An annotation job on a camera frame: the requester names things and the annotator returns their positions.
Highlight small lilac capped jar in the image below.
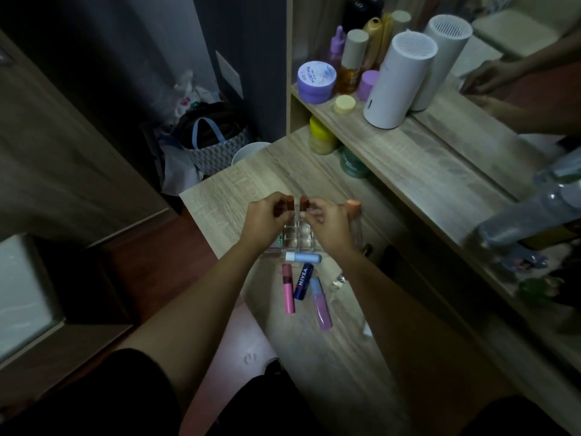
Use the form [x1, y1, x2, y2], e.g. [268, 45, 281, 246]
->
[357, 70, 380, 102]

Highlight beige capped bottle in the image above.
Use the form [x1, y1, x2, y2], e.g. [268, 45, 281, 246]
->
[390, 10, 412, 38]

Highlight white cylindrical humidifier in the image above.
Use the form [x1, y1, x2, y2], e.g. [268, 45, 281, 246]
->
[363, 31, 438, 130]

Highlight clear plastic water bottle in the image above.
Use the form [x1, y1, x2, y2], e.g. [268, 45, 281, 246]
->
[476, 147, 581, 250]

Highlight person's left hand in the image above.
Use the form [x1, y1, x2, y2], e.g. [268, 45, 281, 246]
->
[239, 191, 296, 253]

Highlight amber bottle beige cap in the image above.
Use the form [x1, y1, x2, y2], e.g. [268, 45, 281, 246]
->
[335, 29, 369, 96]

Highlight dark blue lip balm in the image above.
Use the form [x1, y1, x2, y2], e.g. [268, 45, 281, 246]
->
[293, 263, 315, 301]

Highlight black bottle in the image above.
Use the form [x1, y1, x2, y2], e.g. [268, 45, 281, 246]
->
[341, 0, 386, 34]

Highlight purple dropper bottle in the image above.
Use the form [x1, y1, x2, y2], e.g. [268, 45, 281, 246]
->
[328, 25, 346, 68]

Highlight wall mirror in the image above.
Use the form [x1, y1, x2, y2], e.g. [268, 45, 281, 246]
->
[409, 0, 581, 201]

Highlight yellow lotion bottle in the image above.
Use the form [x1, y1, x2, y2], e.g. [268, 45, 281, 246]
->
[362, 13, 395, 72]

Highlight white waste bin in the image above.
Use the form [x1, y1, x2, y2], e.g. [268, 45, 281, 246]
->
[231, 141, 272, 167]

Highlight clear acrylic lipstick organizer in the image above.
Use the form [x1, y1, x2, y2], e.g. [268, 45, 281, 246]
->
[263, 208, 365, 256]

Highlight person's right forearm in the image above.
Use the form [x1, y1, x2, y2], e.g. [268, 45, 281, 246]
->
[338, 249, 514, 436]

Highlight wooden vanity shelf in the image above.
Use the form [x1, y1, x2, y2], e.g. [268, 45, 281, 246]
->
[285, 0, 581, 434]

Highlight person's black shorts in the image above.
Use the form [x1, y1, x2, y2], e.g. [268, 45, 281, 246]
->
[0, 348, 327, 436]

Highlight green glass item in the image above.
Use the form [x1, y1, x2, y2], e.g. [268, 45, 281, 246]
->
[517, 276, 566, 307]

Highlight lilac pink lip gloss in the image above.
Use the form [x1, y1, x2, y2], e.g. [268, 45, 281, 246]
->
[309, 277, 334, 331]

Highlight white plastic bag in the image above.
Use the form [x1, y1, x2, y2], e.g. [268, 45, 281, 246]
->
[154, 70, 218, 132]

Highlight purple cream jar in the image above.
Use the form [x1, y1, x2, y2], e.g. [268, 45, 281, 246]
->
[297, 61, 337, 105]

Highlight white wall switch plate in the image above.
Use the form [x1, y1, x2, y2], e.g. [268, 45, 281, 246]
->
[215, 50, 245, 100]

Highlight person's left forearm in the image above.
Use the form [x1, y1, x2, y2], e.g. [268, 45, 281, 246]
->
[116, 240, 273, 405]

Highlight green jar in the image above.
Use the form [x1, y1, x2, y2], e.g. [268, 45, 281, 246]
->
[340, 146, 370, 179]

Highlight person's right hand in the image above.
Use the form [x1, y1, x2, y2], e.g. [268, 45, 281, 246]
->
[300, 197, 360, 260]

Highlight patterned tote bag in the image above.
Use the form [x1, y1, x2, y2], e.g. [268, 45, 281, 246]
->
[176, 109, 251, 177]

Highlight pink lip gloss tube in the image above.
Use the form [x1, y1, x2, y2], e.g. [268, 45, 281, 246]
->
[282, 263, 296, 315]

